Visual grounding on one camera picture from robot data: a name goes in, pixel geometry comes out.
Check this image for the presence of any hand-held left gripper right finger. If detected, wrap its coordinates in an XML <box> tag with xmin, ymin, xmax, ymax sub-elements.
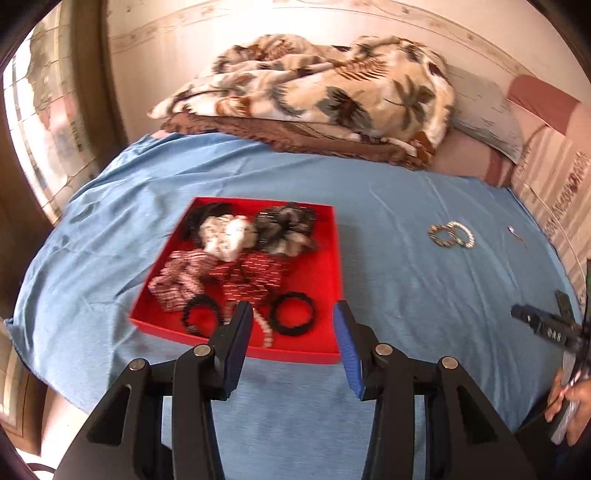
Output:
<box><xmin>332</xmin><ymin>299</ymin><xmax>539</xmax><ymax>480</ymax></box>

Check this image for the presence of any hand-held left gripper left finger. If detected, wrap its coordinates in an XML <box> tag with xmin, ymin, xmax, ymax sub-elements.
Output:
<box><xmin>54</xmin><ymin>301</ymin><xmax>254</xmax><ymax>480</ymax></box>

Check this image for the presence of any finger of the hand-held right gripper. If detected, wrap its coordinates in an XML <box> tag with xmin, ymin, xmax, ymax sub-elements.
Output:
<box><xmin>554</xmin><ymin>290</ymin><xmax>577</xmax><ymax>321</ymax></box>
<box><xmin>510</xmin><ymin>303</ymin><xmax>583</xmax><ymax>348</ymax></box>

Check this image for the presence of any pearl bracelet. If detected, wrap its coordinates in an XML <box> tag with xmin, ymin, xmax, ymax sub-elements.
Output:
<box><xmin>249</xmin><ymin>308</ymin><xmax>276</xmax><ymax>350</ymax></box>

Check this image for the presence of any black hair tie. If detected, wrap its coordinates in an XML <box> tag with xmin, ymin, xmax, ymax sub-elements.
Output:
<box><xmin>267</xmin><ymin>291</ymin><xmax>319</xmax><ymax>336</ymax></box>
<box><xmin>182</xmin><ymin>295</ymin><xmax>227</xmax><ymax>336</ymax></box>

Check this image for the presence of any red dotted scrunchie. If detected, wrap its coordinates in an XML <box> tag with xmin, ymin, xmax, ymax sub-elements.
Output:
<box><xmin>205</xmin><ymin>251</ymin><xmax>292</xmax><ymax>304</ymax></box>

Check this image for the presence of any red box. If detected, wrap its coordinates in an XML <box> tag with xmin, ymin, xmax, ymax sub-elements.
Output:
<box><xmin>129</xmin><ymin>196</ymin><xmax>345</xmax><ymax>366</ymax></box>

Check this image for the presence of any red plaid scrunchie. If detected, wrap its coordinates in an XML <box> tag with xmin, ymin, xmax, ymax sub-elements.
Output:
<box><xmin>147</xmin><ymin>248</ymin><xmax>218</xmax><ymax>313</ymax></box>

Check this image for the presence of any white cherry print scrunchie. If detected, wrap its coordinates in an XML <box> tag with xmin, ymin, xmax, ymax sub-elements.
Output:
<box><xmin>196</xmin><ymin>214</ymin><xmax>257</xmax><ymax>262</ymax></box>

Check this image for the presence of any grey-brown striped scrunchie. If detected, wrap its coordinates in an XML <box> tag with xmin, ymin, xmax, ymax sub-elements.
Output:
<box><xmin>256</xmin><ymin>222</ymin><xmax>320</xmax><ymax>257</ymax></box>

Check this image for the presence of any black ruffled scrunchie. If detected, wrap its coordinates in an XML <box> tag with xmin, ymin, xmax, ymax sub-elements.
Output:
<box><xmin>180</xmin><ymin>202</ymin><xmax>236</xmax><ymax>241</ymax></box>

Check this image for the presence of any dark dotted organza scrunchie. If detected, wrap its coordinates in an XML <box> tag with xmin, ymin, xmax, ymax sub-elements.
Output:
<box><xmin>254</xmin><ymin>202</ymin><xmax>320</xmax><ymax>232</ymax></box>

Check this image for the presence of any person's right hand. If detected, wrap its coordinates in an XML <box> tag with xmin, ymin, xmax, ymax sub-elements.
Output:
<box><xmin>544</xmin><ymin>368</ymin><xmax>591</xmax><ymax>447</ymax></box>

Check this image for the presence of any blue blanket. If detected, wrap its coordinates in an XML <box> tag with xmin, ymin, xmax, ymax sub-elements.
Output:
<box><xmin>4</xmin><ymin>131</ymin><xmax>583</xmax><ymax>480</ymax></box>

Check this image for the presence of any striped floral cushion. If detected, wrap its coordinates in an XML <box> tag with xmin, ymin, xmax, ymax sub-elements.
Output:
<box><xmin>507</xmin><ymin>124</ymin><xmax>591</xmax><ymax>308</ymax></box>

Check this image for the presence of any grey-blue pillow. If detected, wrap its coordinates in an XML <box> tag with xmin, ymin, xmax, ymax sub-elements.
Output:
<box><xmin>445</xmin><ymin>64</ymin><xmax>525</xmax><ymax>165</ymax></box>

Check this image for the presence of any floral quilt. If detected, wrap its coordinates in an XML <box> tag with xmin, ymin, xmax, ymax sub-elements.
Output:
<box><xmin>147</xmin><ymin>32</ymin><xmax>456</xmax><ymax>172</ymax></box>

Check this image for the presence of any window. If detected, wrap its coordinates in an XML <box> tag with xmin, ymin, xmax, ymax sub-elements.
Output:
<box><xmin>2</xmin><ymin>14</ymin><xmax>100</xmax><ymax>223</ymax></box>

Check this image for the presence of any gold beaded bracelet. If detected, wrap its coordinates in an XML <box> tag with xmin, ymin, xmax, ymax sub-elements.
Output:
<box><xmin>428</xmin><ymin>223</ymin><xmax>458</xmax><ymax>248</ymax></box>

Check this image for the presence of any wooden window frame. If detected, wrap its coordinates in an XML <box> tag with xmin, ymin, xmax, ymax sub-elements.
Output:
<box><xmin>68</xmin><ymin>0</ymin><xmax>130</xmax><ymax>185</ymax></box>

